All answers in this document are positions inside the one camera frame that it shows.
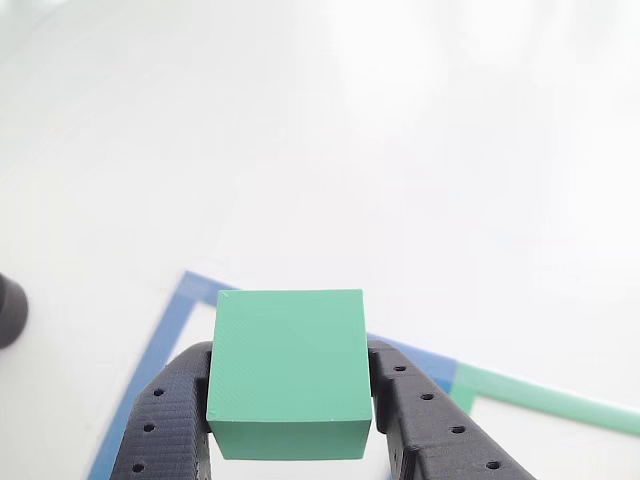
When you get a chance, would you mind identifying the green cube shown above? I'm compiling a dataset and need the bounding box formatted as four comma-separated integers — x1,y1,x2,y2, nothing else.
205,288,374,462

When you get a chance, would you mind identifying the blue tape square frame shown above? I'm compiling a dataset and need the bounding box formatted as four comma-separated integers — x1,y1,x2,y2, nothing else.
87,269,459,480

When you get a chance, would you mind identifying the green tape square frame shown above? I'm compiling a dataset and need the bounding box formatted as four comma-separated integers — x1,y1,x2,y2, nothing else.
449,362,640,436

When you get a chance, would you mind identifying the black camera tripod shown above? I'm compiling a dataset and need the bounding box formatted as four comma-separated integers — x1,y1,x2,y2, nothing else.
0,273,29,350

